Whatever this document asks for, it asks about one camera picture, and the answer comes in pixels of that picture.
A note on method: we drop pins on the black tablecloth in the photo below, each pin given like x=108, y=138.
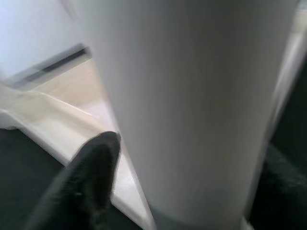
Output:
x=24, y=167

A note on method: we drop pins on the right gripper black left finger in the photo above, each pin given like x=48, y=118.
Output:
x=84, y=179

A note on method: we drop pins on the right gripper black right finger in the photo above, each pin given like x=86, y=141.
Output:
x=283, y=196

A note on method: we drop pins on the white plastic children table top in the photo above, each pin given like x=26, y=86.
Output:
x=60, y=119

